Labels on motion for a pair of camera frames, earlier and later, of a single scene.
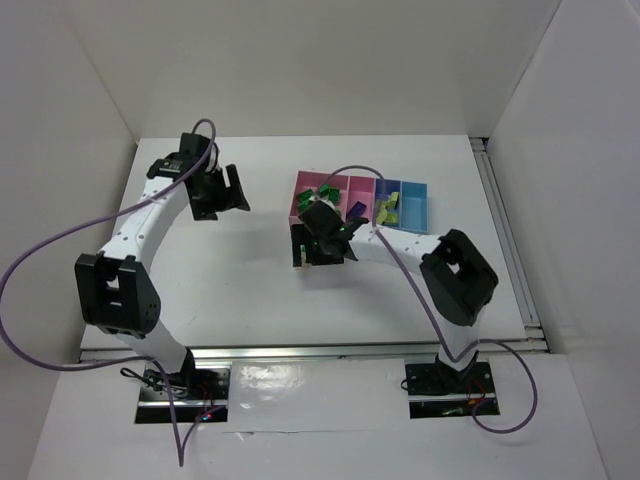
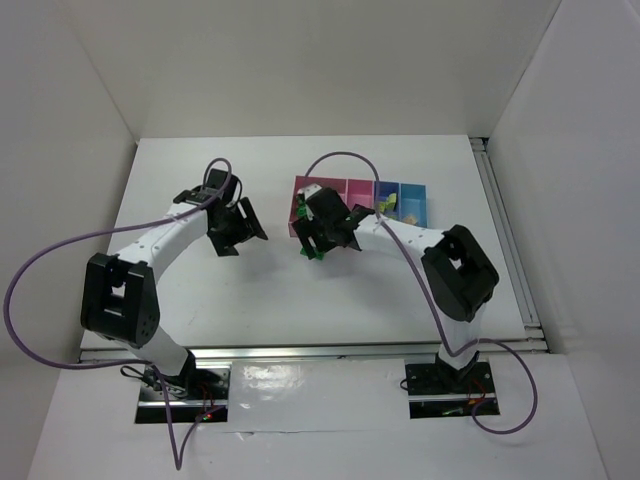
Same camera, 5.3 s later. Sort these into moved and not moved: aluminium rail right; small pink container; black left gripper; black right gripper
Moved: black left gripper; black right gripper
Not moved: small pink container; aluminium rail right
